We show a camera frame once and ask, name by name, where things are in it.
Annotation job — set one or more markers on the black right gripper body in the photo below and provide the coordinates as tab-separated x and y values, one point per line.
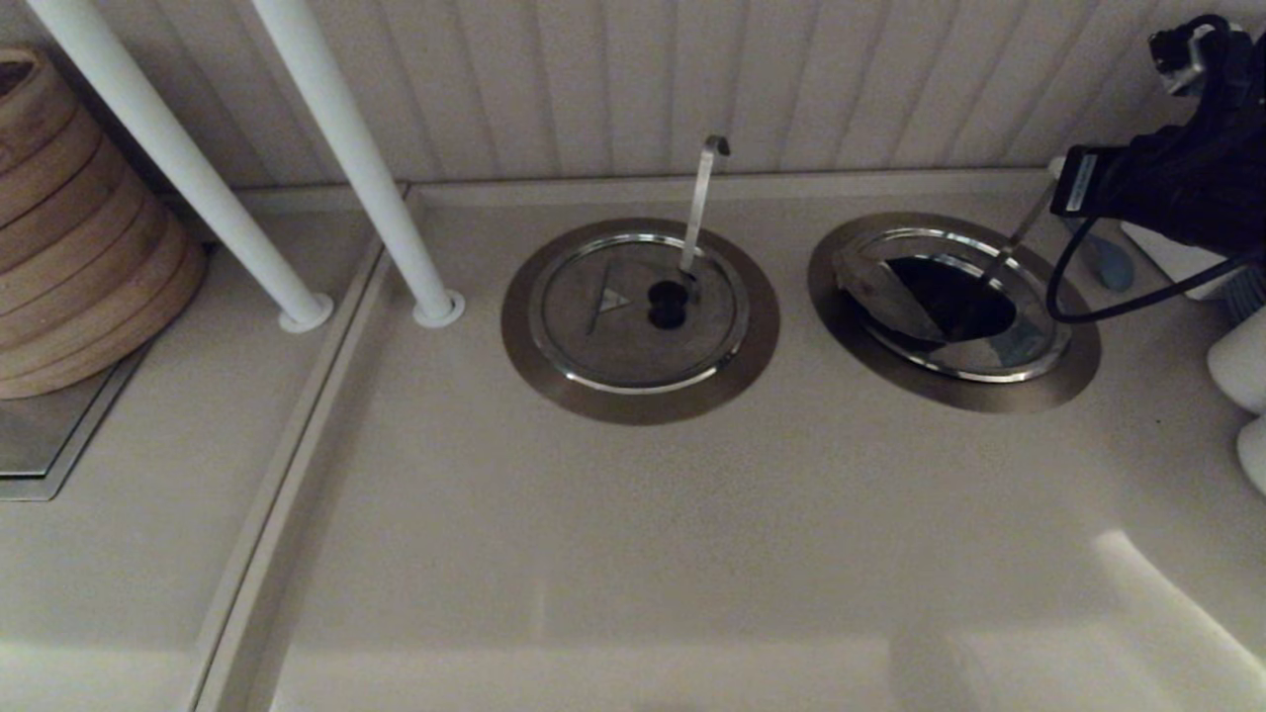
1187	183

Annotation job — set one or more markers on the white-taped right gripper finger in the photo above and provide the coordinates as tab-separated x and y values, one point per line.
1076	183

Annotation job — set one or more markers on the shiny metal pot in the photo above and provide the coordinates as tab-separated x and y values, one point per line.
989	358

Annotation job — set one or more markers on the white box container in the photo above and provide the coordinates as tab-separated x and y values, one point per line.
1167	255

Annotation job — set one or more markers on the dark striped cloth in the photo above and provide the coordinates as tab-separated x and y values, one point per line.
1251	297

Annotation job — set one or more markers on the white round bowl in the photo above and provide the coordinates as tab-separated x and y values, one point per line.
1241	361

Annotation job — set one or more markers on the white round support pole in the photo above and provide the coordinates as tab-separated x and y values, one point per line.
178	158
346	138

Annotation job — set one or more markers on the stacked bamboo steamer baskets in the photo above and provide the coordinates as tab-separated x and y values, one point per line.
79	257

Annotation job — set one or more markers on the flat steel tray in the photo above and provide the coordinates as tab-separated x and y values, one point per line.
49	435

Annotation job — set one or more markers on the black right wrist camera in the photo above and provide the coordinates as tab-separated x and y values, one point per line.
1182	59

